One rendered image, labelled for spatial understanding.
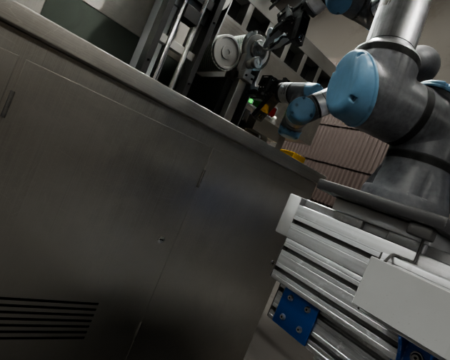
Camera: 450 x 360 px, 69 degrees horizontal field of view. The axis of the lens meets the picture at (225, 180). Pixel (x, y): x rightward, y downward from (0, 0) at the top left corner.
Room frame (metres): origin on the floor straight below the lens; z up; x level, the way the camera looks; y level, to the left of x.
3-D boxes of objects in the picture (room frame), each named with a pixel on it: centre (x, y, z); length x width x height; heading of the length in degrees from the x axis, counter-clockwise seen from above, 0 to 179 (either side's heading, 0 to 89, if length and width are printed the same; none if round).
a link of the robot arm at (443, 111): (0.61, -0.31, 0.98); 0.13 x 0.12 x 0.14; 101
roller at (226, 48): (1.30, 0.25, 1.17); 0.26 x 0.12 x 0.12; 39
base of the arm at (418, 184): (0.61, -0.32, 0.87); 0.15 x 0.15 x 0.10
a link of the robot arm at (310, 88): (1.11, -0.14, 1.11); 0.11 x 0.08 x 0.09; 39
